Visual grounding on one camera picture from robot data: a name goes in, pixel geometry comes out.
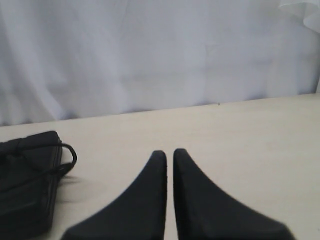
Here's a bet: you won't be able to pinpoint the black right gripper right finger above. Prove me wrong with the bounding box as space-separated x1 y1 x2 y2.
173 148 295 240

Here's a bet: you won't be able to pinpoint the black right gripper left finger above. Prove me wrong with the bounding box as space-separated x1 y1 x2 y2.
62 150 167 240

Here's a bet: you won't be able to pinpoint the black plastic carrying case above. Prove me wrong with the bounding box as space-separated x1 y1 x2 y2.
0 131 62 240

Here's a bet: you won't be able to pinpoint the black cord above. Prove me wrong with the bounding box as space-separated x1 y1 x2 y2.
0 139 78 177

